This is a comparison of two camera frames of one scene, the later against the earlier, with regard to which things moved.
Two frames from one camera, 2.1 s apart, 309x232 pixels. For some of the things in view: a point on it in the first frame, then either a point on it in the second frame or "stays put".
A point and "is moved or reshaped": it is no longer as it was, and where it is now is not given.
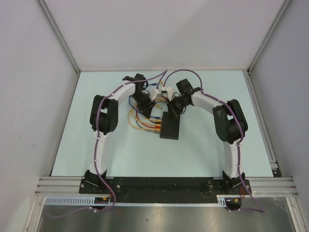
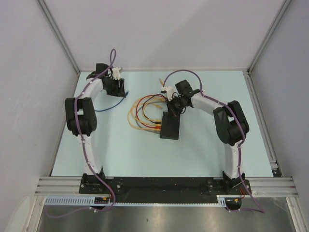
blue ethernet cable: x=155 y=84 is moved or reshaped
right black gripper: x=171 y=113 stays put
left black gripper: x=146 y=109 → x=119 y=91
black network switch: x=170 y=125 stays put
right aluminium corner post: x=285 y=5 stays put
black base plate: x=164 y=189 stays put
